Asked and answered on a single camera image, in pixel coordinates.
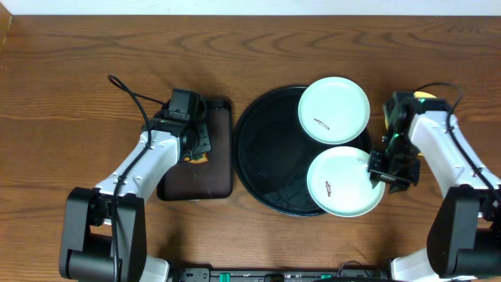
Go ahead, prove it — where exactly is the yellow green scrub sponge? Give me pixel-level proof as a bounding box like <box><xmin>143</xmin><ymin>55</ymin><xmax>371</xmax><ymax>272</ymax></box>
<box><xmin>183</xmin><ymin>152</ymin><xmax>208</xmax><ymax>164</ymax></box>

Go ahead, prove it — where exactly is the mint green plate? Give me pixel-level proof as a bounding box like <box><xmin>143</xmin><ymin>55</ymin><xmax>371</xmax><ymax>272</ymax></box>
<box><xmin>306</xmin><ymin>146</ymin><xmax>385</xmax><ymax>218</ymax></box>
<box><xmin>297</xmin><ymin>77</ymin><xmax>370</xmax><ymax>145</ymax></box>

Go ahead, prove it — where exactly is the yellow plate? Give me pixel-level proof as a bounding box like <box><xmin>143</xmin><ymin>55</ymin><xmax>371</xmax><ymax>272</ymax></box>
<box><xmin>386</xmin><ymin>91</ymin><xmax>443</xmax><ymax>153</ymax></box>

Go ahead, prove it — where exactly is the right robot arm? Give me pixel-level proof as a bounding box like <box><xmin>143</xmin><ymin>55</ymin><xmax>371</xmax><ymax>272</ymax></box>
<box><xmin>368</xmin><ymin>93</ymin><xmax>500</xmax><ymax>281</ymax></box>

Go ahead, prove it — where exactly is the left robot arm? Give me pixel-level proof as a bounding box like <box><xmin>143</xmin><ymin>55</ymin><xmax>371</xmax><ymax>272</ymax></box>
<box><xmin>59</xmin><ymin>118</ymin><xmax>211</xmax><ymax>281</ymax></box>

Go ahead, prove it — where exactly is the black rectangular tray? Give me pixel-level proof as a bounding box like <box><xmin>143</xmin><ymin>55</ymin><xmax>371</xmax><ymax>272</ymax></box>
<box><xmin>157</xmin><ymin>99</ymin><xmax>232</xmax><ymax>201</ymax></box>

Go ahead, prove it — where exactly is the black round tray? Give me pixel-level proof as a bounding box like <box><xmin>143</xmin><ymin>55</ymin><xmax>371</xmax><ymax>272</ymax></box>
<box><xmin>232</xmin><ymin>85</ymin><xmax>373</xmax><ymax>218</ymax></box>

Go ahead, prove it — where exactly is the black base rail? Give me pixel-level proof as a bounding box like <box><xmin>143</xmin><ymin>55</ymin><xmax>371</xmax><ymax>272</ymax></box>
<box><xmin>167</xmin><ymin>261</ymin><xmax>392</xmax><ymax>282</ymax></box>

